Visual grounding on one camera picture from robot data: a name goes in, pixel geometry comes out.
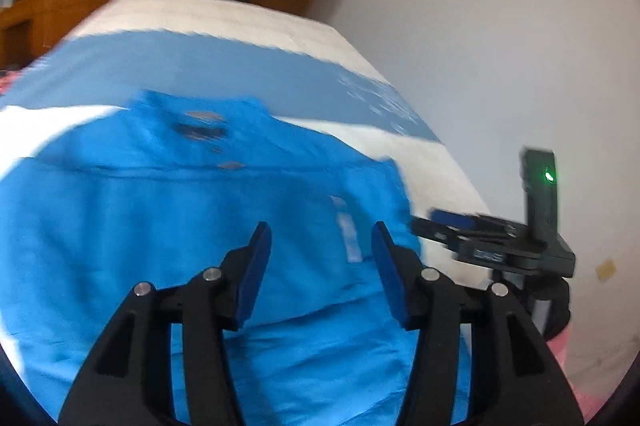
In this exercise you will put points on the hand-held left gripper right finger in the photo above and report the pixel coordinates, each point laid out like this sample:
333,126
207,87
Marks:
387,276

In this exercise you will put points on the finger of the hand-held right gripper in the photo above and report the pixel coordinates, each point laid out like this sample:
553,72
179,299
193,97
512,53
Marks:
435,233
452,218

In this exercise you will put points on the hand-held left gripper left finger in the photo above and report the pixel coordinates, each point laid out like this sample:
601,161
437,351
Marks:
252,276

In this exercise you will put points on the blue padded jacket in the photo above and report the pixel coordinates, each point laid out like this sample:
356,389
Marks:
150,231

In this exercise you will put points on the pink cloth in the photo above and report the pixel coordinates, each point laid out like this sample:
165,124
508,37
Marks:
559,351

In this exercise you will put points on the white and blue striped bedsheet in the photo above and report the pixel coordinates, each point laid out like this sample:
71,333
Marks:
225,25

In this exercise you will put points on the pink patterned blanket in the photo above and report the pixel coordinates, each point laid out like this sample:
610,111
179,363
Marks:
7,80

